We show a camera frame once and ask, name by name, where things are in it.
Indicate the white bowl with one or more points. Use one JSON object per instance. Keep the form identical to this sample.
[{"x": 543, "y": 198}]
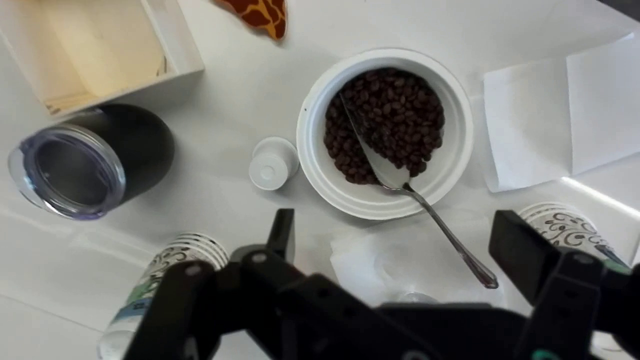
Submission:
[{"x": 313, "y": 147}]

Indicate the brown beans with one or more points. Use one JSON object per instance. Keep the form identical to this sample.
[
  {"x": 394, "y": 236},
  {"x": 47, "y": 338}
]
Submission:
[{"x": 392, "y": 113}]

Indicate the small white plastic cup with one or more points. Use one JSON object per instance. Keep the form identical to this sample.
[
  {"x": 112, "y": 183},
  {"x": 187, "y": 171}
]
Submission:
[{"x": 273, "y": 164}]

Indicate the black tumbler with clear lid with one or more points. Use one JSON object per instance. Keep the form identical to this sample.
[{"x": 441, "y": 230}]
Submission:
[{"x": 141, "y": 147}]

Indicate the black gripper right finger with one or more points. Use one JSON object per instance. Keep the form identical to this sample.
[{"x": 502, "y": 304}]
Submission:
[{"x": 566, "y": 301}]

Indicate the light wooden box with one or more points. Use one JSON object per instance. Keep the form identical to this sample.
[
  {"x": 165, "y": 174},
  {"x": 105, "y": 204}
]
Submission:
[{"x": 100, "y": 40}]

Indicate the printed paper cup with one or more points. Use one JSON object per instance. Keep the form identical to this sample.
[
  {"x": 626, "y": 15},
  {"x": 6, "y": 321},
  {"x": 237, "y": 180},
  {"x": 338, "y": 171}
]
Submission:
[
  {"x": 566, "y": 226},
  {"x": 187, "y": 246}
]

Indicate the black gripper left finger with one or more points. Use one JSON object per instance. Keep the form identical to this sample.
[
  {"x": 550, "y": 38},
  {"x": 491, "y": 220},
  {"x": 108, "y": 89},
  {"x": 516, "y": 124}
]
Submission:
[{"x": 193, "y": 301}]

